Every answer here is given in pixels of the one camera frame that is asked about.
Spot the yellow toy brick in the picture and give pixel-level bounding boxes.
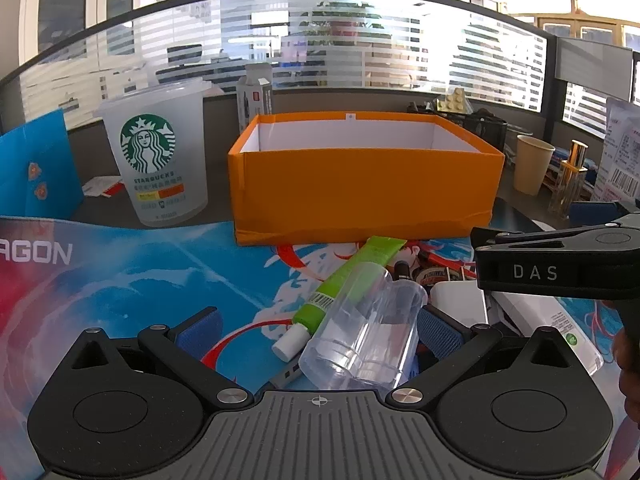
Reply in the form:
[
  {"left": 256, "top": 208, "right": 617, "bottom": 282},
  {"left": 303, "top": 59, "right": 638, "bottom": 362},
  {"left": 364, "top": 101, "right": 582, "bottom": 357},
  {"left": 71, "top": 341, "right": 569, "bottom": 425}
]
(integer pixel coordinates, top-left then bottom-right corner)
[{"left": 436, "top": 87, "right": 469, "bottom": 112}]

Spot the red and white paper slip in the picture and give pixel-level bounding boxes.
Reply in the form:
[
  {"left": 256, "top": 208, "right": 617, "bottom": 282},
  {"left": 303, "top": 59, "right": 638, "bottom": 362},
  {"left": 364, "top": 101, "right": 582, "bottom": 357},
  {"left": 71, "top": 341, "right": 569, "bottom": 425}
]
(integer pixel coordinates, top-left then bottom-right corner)
[{"left": 81, "top": 175, "right": 125, "bottom": 197}]

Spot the white package with barcode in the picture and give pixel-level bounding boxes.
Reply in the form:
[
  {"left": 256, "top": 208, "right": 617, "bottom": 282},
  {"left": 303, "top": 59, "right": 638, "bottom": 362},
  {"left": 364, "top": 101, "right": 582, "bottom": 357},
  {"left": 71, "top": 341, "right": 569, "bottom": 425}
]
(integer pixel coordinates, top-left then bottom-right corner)
[{"left": 594, "top": 97, "right": 640, "bottom": 206}]

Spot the orange cardboard box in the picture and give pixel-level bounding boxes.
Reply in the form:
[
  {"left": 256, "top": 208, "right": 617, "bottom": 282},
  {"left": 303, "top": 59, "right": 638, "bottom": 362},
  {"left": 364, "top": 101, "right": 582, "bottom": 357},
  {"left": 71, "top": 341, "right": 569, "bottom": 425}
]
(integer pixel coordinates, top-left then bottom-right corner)
[{"left": 227, "top": 111, "right": 506, "bottom": 249}]

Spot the frosted cup with green logo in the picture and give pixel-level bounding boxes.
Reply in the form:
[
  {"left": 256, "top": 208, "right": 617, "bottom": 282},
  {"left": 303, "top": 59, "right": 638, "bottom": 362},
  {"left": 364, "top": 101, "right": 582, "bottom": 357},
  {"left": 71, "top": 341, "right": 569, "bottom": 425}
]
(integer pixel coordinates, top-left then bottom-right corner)
[{"left": 93, "top": 80, "right": 214, "bottom": 229}]

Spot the green tube with white cap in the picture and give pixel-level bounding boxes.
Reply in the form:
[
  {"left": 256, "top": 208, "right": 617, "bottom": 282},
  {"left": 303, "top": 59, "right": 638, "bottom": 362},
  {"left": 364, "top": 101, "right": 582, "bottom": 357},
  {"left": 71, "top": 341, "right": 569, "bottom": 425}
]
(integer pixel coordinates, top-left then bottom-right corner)
[{"left": 272, "top": 236, "right": 406, "bottom": 361}]

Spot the grey carton box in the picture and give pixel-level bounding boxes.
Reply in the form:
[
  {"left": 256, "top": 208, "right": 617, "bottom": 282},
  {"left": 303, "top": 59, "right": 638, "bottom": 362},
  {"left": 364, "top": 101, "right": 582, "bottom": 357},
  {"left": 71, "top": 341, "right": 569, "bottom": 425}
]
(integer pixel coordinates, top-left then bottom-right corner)
[{"left": 236, "top": 63, "right": 275, "bottom": 134}]

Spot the person's right hand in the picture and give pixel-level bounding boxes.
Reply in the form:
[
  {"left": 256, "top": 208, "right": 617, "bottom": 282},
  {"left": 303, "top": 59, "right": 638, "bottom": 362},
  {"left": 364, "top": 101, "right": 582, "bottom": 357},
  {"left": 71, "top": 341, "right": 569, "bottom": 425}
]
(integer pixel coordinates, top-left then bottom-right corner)
[{"left": 616, "top": 329, "right": 640, "bottom": 412}]

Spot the white flat box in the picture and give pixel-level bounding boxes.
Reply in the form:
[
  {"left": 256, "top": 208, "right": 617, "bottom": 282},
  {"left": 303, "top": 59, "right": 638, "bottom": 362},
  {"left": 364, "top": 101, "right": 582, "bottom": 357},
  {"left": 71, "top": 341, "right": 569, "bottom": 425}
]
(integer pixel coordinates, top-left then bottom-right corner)
[
  {"left": 429, "top": 280, "right": 490, "bottom": 334},
  {"left": 492, "top": 290, "right": 605, "bottom": 377}
]

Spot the striped glass partition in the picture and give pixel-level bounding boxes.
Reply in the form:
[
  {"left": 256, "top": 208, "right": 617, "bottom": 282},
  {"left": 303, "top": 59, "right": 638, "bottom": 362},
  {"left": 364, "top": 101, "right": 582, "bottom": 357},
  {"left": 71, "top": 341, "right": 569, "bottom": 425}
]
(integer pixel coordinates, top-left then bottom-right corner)
[{"left": 0, "top": 0, "right": 557, "bottom": 133}]

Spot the grey flat stick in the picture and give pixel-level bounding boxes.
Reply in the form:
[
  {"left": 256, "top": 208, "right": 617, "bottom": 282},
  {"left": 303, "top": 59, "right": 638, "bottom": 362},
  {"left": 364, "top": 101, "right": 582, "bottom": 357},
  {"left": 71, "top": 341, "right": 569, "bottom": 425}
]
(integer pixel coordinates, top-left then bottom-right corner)
[{"left": 270, "top": 365, "right": 302, "bottom": 391}]

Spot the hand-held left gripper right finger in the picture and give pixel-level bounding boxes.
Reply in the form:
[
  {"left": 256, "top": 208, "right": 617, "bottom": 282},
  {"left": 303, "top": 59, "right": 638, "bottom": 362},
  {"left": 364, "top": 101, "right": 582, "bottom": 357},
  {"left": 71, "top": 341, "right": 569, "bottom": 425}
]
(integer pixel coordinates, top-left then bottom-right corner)
[{"left": 390, "top": 305, "right": 576, "bottom": 409}]

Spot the tan paper cup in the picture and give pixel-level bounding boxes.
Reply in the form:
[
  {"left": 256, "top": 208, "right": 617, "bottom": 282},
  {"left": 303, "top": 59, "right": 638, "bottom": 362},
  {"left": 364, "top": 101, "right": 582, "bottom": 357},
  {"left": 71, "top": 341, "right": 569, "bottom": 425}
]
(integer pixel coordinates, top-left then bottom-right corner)
[{"left": 514, "top": 135, "right": 557, "bottom": 196}]

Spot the potted plant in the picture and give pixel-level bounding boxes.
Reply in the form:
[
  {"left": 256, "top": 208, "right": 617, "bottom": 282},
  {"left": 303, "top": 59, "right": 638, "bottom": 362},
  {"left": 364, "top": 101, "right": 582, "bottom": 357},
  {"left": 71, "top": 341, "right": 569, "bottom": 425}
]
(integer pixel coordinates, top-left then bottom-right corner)
[{"left": 299, "top": 0, "right": 387, "bottom": 47}]

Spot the dark blue box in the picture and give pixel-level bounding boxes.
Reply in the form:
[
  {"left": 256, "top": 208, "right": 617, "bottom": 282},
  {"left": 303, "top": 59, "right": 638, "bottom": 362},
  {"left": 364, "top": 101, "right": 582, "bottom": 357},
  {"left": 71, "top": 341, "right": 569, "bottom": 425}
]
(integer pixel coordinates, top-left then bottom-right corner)
[{"left": 569, "top": 199, "right": 621, "bottom": 226}]

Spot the printed desk mat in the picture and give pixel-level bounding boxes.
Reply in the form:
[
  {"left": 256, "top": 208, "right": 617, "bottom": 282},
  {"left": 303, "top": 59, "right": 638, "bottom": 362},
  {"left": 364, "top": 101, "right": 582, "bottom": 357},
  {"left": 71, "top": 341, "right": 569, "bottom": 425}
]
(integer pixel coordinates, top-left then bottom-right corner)
[{"left": 0, "top": 215, "right": 640, "bottom": 480}]

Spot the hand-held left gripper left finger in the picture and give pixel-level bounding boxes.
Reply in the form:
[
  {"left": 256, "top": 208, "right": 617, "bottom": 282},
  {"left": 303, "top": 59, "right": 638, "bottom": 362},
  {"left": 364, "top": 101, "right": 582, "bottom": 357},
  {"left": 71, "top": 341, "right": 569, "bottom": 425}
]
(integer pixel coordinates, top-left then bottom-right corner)
[{"left": 65, "top": 306, "right": 255, "bottom": 409}]

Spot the clear plastic measuring cup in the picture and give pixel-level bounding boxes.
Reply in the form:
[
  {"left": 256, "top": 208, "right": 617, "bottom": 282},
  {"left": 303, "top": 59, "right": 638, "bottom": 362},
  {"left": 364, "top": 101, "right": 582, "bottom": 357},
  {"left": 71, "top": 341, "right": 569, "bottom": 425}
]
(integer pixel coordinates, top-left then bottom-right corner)
[{"left": 298, "top": 262, "right": 429, "bottom": 394}]

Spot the office chair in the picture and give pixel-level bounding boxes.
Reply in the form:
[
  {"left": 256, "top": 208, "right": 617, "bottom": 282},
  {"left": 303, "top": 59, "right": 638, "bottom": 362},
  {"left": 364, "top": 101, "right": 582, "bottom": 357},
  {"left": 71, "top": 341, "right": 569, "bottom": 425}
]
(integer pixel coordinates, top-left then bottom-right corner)
[{"left": 154, "top": 43, "right": 226, "bottom": 94}]

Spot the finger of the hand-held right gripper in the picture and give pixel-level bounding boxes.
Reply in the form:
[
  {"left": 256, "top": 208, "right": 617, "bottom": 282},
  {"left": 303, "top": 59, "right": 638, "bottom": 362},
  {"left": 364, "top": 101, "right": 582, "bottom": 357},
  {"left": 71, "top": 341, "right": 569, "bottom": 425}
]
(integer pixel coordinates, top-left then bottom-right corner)
[{"left": 471, "top": 212, "right": 640, "bottom": 307}]

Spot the black mesh desk organizer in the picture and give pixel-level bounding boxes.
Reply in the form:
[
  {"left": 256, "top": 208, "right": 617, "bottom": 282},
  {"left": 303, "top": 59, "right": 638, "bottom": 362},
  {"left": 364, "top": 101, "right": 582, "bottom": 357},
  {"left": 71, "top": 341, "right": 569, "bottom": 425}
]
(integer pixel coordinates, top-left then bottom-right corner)
[{"left": 407, "top": 102, "right": 509, "bottom": 154}]

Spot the glass perfume bottle gold cap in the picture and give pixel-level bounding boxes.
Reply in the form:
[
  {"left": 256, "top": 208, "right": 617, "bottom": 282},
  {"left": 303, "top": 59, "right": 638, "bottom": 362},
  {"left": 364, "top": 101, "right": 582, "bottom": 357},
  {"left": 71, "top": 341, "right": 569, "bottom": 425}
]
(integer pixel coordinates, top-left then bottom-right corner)
[{"left": 548, "top": 139, "right": 590, "bottom": 219}]

